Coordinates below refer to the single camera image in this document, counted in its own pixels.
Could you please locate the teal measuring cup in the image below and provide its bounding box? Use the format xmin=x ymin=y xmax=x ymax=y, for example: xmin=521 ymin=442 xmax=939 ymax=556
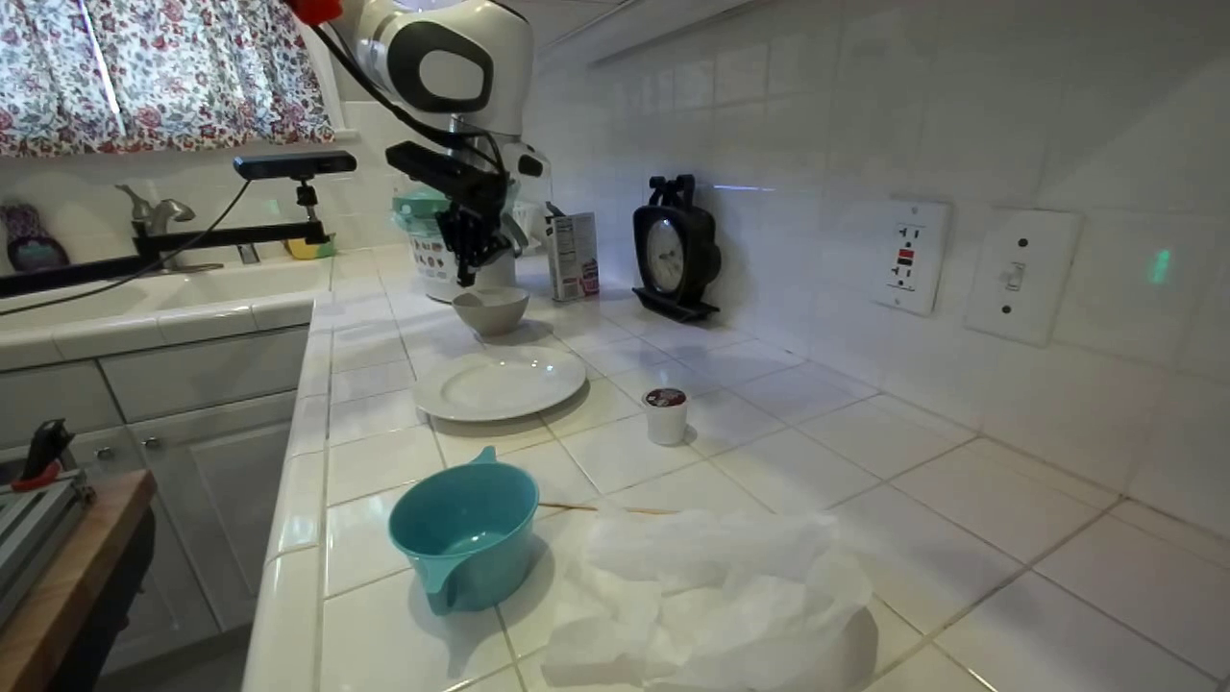
xmin=385 ymin=442 xmax=547 ymax=615

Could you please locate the grey bowl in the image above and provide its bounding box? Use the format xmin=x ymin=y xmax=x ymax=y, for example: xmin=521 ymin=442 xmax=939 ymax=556
xmin=448 ymin=282 xmax=533 ymax=342

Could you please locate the small white coffee pod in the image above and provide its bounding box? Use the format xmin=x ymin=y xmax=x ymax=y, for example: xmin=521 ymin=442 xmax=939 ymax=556
xmin=642 ymin=385 xmax=693 ymax=449

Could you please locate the floral curtain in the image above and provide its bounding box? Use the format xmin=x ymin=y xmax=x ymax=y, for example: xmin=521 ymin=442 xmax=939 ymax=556
xmin=0 ymin=0 xmax=335 ymax=163

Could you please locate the yellow sponge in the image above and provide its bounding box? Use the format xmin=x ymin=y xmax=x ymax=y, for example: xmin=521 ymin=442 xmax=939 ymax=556
xmin=279 ymin=236 xmax=337 ymax=267

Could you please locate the white light switch plate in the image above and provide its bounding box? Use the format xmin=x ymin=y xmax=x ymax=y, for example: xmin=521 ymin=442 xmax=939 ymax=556
xmin=965 ymin=207 xmax=1081 ymax=345

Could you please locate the black stereo camera cable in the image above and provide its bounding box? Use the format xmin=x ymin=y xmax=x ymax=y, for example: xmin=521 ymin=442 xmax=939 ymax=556
xmin=0 ymin=172 xmax=255 ymax=318

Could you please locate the white drawer base cabinet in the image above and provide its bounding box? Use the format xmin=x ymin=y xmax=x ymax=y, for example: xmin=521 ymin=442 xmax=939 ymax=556
xmin=0 ymin=299 xmax=318 ymax=686

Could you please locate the black stereo camera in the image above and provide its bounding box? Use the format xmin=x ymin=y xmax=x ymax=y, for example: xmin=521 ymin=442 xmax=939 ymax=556
xmin=229 ymin=145 xmax=360 ymax=183

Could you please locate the black and red tool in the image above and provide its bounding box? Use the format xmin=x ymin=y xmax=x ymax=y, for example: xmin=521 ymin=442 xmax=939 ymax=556
xmin=11 ymin=417 xmax=78 ymax=494

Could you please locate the metal robot mounting rail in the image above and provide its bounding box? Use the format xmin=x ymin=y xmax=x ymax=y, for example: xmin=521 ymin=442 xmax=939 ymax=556
xmin=0 ymin=467 xmax=93 ymax=619

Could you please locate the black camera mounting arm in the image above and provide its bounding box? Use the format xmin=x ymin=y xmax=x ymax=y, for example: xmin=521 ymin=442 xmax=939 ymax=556
xmin=0 ymin=178 xmax=330 ymax=299

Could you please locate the green topped container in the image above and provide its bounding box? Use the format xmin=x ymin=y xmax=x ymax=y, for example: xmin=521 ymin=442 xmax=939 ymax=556
xmin=393 ymin=189 xmax=515 ymax=308

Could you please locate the black table clock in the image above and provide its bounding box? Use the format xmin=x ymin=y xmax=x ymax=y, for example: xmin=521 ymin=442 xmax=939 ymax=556
xmin=630 ymin=169 xmax=721 ymax=324

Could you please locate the crumpled white paper towel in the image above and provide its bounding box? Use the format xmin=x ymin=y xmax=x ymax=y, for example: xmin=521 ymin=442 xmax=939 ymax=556
xmin=533 ymin=509 xmax=880 ymax=692

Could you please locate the white wall outlet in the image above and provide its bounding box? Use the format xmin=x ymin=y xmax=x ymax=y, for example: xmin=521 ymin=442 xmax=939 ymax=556
xmin=876 ymin=195 xmax=953 ymax=318

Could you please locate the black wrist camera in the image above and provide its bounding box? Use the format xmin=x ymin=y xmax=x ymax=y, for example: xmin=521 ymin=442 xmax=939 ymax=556
xmin=382 ymin=139 xmax=475 ymax=200

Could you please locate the chrome faucet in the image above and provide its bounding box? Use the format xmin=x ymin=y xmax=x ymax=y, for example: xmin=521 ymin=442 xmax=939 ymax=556
xmin=115 ymin=182 xmax=198 ymax=273

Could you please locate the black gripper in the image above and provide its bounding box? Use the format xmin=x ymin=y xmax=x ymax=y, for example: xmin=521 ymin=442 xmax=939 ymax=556
xmin=437 ymin=178 xmax=521 ymax=292

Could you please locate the wooden table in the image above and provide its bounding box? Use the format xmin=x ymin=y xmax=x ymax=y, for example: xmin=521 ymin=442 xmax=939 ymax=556
xmin=0 ymin=467 xmax=156 ymax=692

